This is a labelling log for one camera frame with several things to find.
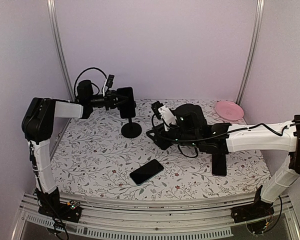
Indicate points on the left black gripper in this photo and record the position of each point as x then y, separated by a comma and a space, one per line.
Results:
110, 99

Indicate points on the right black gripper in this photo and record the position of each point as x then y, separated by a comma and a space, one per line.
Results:
162, 142

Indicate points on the black phone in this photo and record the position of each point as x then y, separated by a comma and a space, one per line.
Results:
146, 172
127, 109
219, 165

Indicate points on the black phone stand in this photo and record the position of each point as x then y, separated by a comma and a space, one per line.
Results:
131, 129

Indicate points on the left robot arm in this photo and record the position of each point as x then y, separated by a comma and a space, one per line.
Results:
38, 123

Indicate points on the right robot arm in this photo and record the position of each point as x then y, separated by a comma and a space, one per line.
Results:
187, 126

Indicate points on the floral table mat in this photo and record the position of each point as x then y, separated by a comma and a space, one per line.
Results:
94, 159

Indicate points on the pink plate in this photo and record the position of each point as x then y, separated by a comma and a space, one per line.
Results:
229, 110

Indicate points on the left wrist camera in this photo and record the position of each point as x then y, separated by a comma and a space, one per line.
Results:
108, 83

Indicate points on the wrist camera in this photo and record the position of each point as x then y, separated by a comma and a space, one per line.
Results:
108, 83
165, 114

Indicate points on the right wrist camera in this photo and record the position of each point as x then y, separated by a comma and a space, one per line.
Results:
165, 114

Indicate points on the front aluminium rail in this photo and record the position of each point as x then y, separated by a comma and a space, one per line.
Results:
191, 219

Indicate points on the left aluminium frame post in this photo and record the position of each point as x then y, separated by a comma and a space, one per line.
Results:
52, 12

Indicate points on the aluminium frame post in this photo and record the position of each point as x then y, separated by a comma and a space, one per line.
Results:
52, 12
260, 4

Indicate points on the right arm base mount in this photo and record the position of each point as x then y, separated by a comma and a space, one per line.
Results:
257, 209

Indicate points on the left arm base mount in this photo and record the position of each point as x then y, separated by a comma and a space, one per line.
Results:
51, 206

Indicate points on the right aluminium frame post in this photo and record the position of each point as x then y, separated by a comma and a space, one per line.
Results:
260, 4

